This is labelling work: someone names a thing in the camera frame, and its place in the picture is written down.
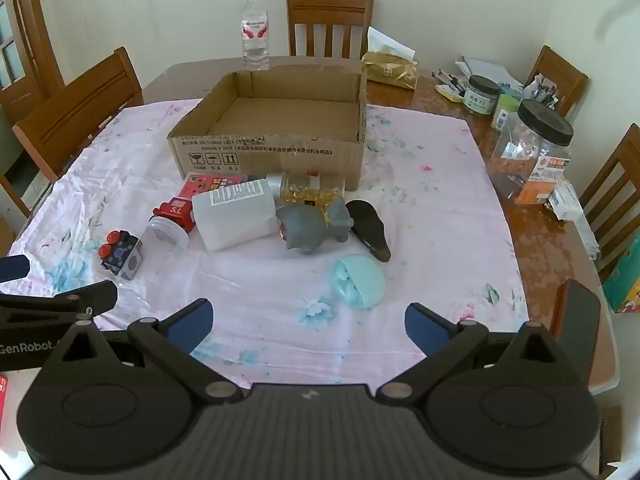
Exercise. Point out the black fidget cube red buttons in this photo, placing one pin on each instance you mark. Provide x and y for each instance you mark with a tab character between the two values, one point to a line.
122	255

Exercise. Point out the light blue round ball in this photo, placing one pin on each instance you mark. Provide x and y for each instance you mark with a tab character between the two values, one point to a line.
357	280

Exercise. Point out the small jar with black lid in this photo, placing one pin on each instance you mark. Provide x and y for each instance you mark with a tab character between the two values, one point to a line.
481	95

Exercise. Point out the yellow sticky note pad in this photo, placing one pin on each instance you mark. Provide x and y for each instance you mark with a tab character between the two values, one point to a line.
448	94

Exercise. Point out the white medicine box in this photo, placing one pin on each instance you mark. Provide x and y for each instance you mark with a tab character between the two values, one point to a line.
567	202

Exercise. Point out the pink floral cloth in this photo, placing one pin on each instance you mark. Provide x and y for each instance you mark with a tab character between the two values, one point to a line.
440	220

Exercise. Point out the white plastic bottle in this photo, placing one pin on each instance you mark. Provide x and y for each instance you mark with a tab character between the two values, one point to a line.
235	220

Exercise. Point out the stack of white papers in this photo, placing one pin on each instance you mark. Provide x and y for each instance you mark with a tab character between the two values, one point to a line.
487	70

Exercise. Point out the bundle of pens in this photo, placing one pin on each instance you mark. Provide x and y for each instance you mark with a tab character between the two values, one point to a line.
450	80

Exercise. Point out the flat red box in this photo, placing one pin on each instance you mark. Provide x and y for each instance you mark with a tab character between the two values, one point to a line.
210	185

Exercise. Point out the grey toy animal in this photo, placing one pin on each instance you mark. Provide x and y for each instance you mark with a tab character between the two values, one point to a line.
312	227

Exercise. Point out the gold tissue pack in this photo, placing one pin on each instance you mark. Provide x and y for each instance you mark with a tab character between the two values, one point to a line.
389	67

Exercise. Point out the black smartphone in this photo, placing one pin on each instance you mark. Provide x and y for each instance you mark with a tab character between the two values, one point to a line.
580	320

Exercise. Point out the colourful cardboard box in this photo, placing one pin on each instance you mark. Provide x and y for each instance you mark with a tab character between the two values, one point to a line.
625	280

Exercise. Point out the wooden chair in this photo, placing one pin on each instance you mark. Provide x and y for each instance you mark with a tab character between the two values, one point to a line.
75	105
327	25
617	190
557	77

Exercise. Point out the clear bottle of yellow capsules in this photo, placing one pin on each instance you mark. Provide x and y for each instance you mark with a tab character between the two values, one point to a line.
310	190

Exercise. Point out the wooden door with glass panes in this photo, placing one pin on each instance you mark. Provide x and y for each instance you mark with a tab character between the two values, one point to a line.
25	35

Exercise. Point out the clear water bottle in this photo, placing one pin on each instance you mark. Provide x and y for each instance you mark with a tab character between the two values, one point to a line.
255	30

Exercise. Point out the large clear jar black lid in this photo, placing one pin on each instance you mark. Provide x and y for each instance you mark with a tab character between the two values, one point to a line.
532	155

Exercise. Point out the small bottle with green lid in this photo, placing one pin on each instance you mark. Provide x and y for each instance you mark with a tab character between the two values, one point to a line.
505	112

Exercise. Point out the dark brown paddle-shaped object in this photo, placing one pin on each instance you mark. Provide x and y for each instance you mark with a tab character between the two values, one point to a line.
367	225

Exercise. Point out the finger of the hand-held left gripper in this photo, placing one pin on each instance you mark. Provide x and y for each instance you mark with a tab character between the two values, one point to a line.
80	297
12	267

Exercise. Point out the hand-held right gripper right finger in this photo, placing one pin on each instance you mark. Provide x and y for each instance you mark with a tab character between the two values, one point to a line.
425	325

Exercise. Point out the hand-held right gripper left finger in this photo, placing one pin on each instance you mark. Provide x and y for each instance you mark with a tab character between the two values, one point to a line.
192	327

